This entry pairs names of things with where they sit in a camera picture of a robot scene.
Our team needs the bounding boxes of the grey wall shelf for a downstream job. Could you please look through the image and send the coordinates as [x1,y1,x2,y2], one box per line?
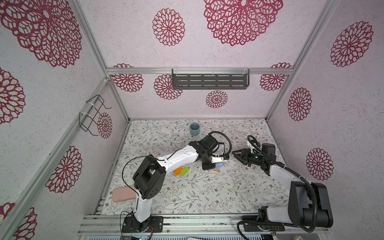
[171,69,250,90]

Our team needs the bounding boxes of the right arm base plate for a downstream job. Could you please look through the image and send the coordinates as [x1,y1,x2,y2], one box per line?
[242,216,285,232]

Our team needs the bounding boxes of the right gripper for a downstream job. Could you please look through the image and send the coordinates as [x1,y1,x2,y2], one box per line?
[232,148,265,167]

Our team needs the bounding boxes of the green rectangular block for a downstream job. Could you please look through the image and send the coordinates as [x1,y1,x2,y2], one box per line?
[179,167,190,176]

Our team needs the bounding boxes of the black wire rack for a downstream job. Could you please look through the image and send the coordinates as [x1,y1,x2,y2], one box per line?
[78,95,113,139]

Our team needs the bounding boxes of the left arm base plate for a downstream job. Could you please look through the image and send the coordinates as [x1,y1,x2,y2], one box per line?
[122,216,164,233]

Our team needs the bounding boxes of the pink flat block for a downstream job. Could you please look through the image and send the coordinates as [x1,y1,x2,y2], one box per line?
[112,186,137,203]

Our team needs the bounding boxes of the orange rectangular block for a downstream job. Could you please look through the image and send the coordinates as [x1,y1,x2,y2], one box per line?
[174,167,183,176]

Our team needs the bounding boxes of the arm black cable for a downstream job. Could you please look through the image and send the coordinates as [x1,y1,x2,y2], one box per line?
[121,130,233,199]
[236,134,319,240]

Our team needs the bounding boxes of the teal cup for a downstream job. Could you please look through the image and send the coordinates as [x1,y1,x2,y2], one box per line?
[190,123,200,137]

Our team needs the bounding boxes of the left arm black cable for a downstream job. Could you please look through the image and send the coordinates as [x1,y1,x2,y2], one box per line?
[121,130,233,199]

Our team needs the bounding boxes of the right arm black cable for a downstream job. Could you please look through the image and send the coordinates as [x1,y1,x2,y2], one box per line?
[236,134,319,240]

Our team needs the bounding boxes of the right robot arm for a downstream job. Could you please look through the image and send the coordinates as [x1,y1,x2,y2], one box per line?
[232,143,334,232]

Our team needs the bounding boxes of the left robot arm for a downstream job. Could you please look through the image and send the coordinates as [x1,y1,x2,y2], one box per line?
[133,131,232,224]

